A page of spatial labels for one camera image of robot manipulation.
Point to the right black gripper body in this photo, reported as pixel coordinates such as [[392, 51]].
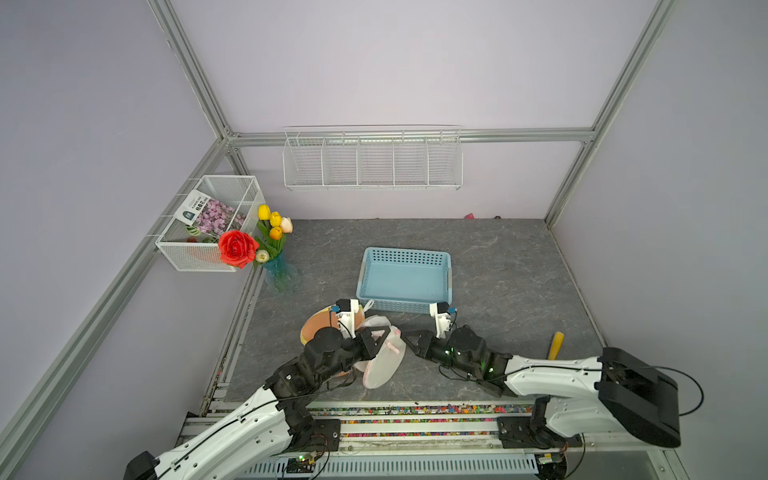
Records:
[[434, 349]]

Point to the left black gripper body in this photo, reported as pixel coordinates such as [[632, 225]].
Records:
[[362, 343]]

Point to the white mesh laundry bag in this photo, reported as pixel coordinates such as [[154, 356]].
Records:
[[378, 371]]

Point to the orange mesh laundry bag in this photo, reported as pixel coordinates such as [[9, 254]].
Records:
[[326, 353]]

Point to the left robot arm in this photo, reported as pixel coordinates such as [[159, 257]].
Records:
[[271, 420]]

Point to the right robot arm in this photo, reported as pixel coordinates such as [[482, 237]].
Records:
[[611, 392]]

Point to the light blue plastic basket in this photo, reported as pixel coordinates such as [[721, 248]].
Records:
[[405, 280]]

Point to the tulip bouquet in vase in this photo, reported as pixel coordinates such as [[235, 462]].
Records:
[[273, 232]]

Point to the red artificial rose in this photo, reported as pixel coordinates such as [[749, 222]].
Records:
[[237, 248]]

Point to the purple flower packet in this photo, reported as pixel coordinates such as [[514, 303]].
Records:
[[202, 214]]

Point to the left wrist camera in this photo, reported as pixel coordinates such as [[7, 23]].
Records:
[[344, 315]]

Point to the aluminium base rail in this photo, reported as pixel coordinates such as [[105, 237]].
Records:
[[440, 440]]

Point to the white wire corner basket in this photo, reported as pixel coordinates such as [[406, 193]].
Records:
[[187, 253]]

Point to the long white wire shelf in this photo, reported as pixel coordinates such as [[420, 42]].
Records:
[[391, 159]]

